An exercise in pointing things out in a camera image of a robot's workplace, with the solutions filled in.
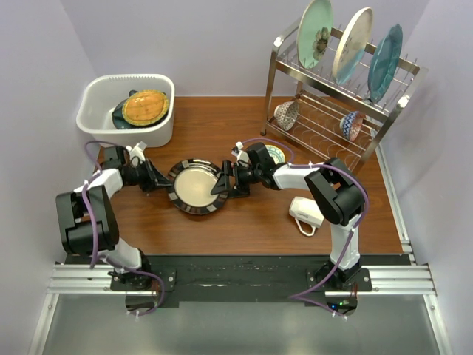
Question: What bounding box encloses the brown patterned bowl in rack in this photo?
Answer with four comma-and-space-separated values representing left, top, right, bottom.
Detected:
274, 101, 299, 131

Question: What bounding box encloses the teal scalloped plate in rack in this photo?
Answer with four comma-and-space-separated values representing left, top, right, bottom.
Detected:
367, 24, 404, 104

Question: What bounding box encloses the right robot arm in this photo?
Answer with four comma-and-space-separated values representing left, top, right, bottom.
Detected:
211, 143, 370, 299

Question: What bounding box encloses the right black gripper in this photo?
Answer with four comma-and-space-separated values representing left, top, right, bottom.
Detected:
211, 160, 262, 200

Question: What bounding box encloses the yellow teal patterned bowl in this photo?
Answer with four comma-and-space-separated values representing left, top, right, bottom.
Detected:
265, 144, 286, 164

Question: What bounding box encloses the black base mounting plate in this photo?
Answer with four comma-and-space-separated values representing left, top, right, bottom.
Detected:
110, 253, 374, 310

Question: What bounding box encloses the dark blue trivet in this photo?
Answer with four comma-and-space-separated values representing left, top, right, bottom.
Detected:
111, 89, 170, 129

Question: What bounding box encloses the beige blue plate in rack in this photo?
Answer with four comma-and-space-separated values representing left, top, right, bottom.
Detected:
332, 7, 374, 86

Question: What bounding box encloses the blue red bowl in rack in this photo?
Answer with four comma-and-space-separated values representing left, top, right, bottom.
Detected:
339, 111, 366, 142

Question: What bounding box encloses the woven straw round mat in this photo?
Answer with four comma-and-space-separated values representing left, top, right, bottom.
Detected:
121, 90, 170, 126

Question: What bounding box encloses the black patterned rim plate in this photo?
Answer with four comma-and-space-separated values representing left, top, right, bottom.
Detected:
166, 158, 228, 215

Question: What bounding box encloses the white ceramic mug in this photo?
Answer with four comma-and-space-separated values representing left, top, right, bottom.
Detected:
289, 197, 324, 237

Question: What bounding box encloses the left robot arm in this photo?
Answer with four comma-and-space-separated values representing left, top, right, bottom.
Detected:
55, 142, 171, 290

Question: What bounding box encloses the mint flower plate in rack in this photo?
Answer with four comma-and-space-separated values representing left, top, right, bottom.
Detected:
296, 0, 333, 70

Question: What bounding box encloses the white plastic bin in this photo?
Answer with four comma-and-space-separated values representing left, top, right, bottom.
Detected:
76, 74, 175, 147

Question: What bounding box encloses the steel dish rack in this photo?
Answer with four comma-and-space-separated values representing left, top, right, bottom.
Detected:
260, 24, 430, 190

